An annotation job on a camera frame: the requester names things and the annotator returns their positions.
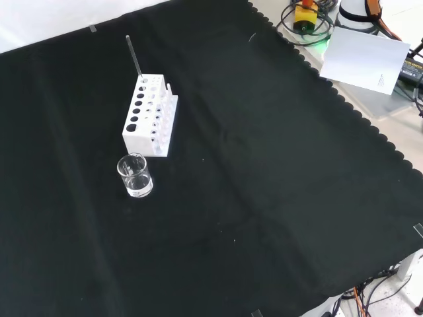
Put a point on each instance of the clear glass rod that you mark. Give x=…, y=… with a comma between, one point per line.
x=134, y=56

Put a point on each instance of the white test tube rack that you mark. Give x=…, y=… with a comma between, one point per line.
x=135, y=142

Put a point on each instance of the black bench cloth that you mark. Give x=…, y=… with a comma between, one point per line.
x=231, y=165

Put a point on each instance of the small clear glass beaker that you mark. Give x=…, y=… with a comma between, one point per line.
x=138, y=188

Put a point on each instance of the yellow stop button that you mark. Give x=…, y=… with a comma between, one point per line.
x=305, y=14

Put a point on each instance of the pale board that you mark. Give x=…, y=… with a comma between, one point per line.
x=363, y=59

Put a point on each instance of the black power adapter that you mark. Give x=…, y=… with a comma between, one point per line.
x=413, y=71

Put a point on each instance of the white bench leg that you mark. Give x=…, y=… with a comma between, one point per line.
x=408, y=267

